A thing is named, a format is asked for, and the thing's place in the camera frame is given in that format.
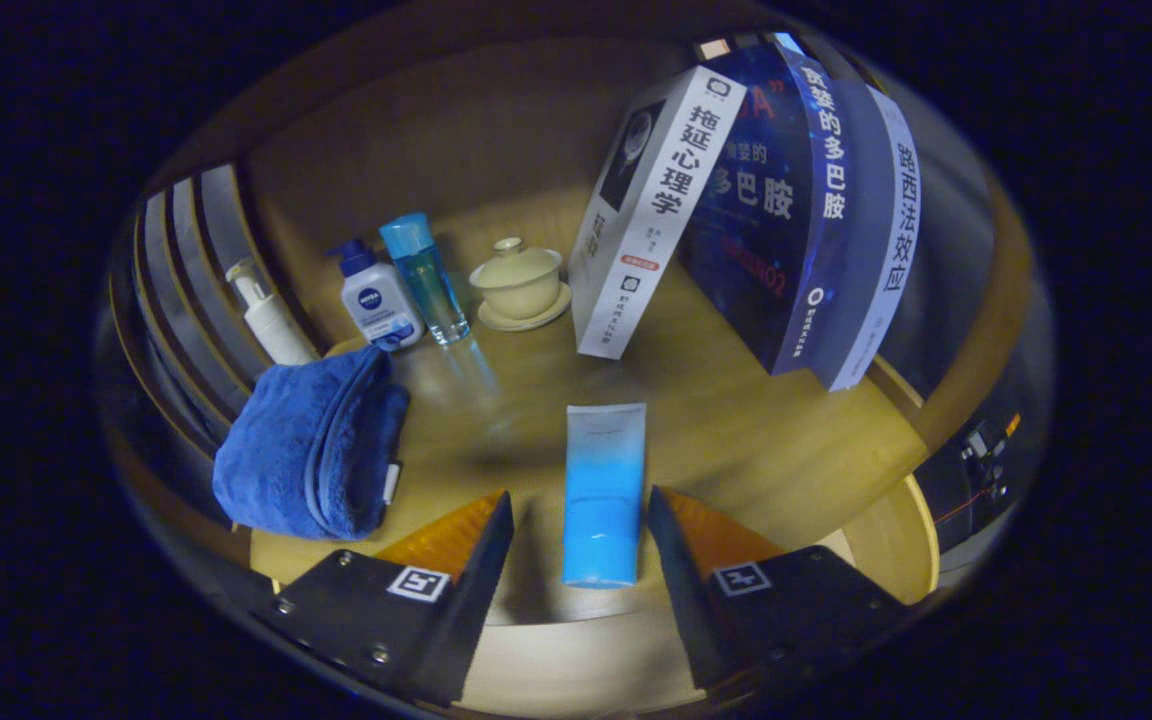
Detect wooden cabinet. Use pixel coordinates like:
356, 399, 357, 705
101, 20, 1047, 601

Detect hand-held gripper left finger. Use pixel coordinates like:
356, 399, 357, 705
256, 490, 516, 708

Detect dark blue book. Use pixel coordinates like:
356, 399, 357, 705
681, 42, 852, 377

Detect white bottle with blue cap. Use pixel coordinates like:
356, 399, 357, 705
328, 238, 426, 353

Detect blue squeeze tube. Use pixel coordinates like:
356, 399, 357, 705
562, 403, 648, 589

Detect folded blue towel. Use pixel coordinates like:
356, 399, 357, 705
212, 345, 411, 542

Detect wooden countertop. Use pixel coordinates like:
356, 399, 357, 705
246, 190, 932, 606

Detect white book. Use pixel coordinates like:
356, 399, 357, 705
568, 66, 748, 361

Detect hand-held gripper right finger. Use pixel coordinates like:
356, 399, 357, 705
647, 487, 914, 691

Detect black device with orange tip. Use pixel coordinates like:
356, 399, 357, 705
956, 412, 1022, 501

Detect pale blue book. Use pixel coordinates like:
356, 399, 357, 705
811, 80, 923, 393

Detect beige lidded teacup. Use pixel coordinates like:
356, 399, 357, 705
468, 236, 573, 332

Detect clear blue bottle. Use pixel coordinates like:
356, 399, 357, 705
379, 212, 472, 347

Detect white pump bottle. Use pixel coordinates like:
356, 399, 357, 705
225, 258, 319, 366

